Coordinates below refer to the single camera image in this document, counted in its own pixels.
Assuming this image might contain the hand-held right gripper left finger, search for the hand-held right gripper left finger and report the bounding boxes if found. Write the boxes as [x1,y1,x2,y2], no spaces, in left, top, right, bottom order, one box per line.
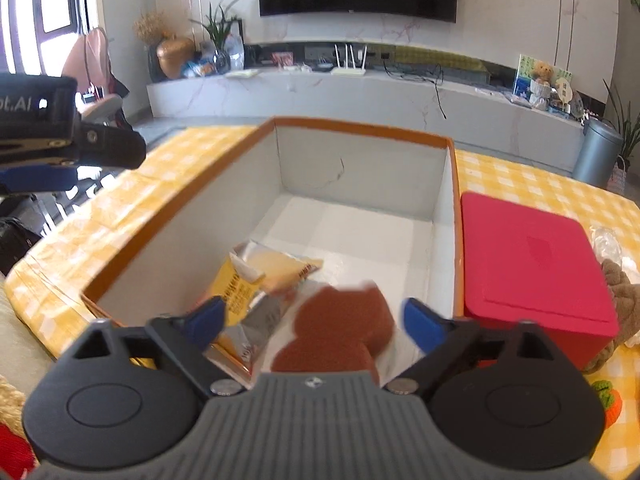
[57,296,247,401]

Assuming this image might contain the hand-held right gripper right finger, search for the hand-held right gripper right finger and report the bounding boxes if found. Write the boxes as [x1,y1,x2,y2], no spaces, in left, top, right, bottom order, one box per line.
[382,297,583,403]

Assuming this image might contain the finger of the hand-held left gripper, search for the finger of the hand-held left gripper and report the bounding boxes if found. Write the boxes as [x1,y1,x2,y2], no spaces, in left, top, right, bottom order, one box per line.
[0,164,80,195]
[75,120,147,170]

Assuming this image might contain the brown bear-shaped sponge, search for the brown bear-shaped sponge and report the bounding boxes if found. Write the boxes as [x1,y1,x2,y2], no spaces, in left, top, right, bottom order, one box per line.
[270,282,401,386]

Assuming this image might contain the orange cardboard box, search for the orange cardboard box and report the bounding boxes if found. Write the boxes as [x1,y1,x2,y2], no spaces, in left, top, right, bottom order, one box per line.
[80,116,468,392]

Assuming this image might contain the clear plastic bag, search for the clear plastic bag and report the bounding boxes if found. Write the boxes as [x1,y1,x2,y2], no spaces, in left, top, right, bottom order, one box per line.
[590,226,623,263]

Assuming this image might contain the yellow snack packet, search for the yellow snack packet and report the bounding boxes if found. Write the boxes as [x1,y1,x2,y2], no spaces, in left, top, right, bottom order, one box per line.
[202,239,325,391]

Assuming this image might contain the yellow checkered tablecloth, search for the yellow checkered tablecloth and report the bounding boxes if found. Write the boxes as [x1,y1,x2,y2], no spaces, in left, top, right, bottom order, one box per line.
[2,125,640,480]

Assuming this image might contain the black bag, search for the black bag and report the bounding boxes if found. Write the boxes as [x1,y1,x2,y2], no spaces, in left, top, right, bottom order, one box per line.
[0,217,43,276]

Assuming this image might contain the pink chair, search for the pink chair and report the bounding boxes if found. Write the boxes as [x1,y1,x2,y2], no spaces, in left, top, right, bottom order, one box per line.
[61,27,128,128]

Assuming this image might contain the gold round vase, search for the gold round vase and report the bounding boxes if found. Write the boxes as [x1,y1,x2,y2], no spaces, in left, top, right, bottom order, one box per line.
[156,36,196,80]

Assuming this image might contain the blue snack bags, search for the blue snack bags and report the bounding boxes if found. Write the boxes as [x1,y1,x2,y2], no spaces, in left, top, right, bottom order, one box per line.
[182,57,218,78]

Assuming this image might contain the red lidded box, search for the red lidded box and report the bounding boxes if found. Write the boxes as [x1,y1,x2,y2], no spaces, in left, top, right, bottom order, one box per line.
[459,191,621,372]

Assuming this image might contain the dark framed glass door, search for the dark framed glass door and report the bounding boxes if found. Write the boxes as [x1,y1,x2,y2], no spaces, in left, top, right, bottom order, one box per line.
[0,0,98,78]

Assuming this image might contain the dried yellow flowers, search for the dried yellow flowers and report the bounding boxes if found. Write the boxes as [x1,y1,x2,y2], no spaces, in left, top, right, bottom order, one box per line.
[134,11,170,47]

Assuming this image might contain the clear plastic water bottle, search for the clear plastic water bottle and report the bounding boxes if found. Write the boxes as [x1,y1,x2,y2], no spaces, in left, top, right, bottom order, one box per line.
[224,32,246,71]

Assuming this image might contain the green plant in glass vase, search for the green plant in glass vase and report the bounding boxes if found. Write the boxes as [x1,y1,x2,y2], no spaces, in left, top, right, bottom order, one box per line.
[190,0,248,73]

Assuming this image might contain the orange crochet toy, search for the orange crochet toy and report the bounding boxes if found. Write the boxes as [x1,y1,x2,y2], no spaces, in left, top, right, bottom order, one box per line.
[590,380,623,428]

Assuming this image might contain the brown plush toy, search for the brown plush toy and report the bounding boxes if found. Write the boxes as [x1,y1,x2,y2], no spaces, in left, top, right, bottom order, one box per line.
[582,257,640,373]

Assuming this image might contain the beige plush toy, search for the beige plush toy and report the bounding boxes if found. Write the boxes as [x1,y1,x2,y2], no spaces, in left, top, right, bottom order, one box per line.
[0,375,27,436]

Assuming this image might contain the white marble TV console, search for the white marble TV console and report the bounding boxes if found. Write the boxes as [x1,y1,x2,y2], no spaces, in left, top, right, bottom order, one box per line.
[146,40,588,173]

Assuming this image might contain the red cloth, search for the red cloth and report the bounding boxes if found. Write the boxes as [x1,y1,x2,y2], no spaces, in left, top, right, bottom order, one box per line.
[0,422,37,480]

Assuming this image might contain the woven basket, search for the woven basket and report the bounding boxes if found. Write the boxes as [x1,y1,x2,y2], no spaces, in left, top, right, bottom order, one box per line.
[607,155,629,196]

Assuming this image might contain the silver trash bin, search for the silver trash bin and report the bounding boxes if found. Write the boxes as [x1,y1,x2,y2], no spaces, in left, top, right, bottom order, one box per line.
[572,117,625,188]

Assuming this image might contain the white wifi router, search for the white wifi router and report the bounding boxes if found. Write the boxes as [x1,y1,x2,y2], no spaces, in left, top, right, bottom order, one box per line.
[331,44,368,76]

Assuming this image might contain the blue photo poster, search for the blue photo poster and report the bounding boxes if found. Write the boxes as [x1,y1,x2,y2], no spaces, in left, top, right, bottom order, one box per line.
[512,54,573,107]

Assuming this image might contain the teddy bear figure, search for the teddy bear figure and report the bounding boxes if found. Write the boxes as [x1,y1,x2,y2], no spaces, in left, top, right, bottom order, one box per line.
[529,60,556,111]

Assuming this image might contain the tall green floor plant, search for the tall green floor plant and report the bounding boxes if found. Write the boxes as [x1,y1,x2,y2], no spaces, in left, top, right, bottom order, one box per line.
[602,80,640,171]

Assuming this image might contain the black cable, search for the black cable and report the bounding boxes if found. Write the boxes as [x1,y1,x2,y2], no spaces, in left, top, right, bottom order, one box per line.
[382,57,448,121]

